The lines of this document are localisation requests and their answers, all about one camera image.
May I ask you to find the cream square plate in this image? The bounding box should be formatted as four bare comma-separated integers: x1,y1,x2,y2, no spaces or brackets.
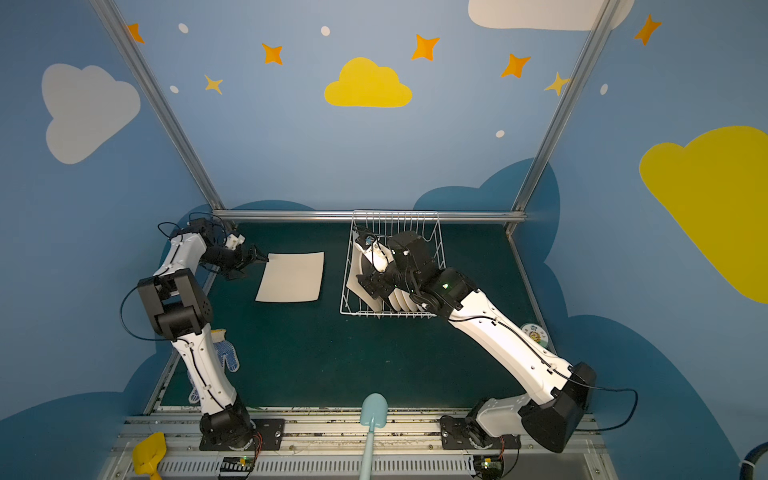
349,245,385,313
255,252,325,303

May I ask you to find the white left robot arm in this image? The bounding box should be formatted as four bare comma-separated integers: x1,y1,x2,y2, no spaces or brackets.
137,217,269,450

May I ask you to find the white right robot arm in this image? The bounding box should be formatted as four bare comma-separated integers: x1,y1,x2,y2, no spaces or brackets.
350,229,596,453

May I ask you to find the blue dotted work glove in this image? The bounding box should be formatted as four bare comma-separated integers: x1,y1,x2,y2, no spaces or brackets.
187,329,240,404

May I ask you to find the light blue toy shovel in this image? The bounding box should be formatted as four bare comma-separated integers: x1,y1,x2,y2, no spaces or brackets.
359,393,388,480

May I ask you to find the small printed cup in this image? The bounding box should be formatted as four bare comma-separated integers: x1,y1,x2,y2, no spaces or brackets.
521,323,550,348

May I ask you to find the left circuit board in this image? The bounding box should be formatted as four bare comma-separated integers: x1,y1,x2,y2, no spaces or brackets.
219,456,254,473

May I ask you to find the circuit board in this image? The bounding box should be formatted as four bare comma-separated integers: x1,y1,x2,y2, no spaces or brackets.
219,456,254,473
472,456,504,480

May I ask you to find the yellow toy scoop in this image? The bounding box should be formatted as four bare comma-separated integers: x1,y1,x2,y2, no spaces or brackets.
132,432,167,480

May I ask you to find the right circuit board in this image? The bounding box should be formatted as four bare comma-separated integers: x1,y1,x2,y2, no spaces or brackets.
472,456,504,480

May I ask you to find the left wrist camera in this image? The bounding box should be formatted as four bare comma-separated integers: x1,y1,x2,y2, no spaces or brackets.
224,233,245,251

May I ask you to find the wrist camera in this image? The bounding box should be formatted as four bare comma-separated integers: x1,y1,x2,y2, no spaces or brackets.
224,233,245,251
356,235,394,273

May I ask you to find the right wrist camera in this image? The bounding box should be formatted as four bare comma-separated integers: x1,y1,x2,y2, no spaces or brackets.
356,235,394,273

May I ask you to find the white wire dish rack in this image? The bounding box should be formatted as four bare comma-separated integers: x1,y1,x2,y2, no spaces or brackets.
339,210,446,318

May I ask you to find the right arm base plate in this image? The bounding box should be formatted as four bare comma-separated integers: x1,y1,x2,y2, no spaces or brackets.
439,415,522,451

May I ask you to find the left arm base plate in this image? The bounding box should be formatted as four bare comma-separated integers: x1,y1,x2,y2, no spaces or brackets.
199,418,286,452

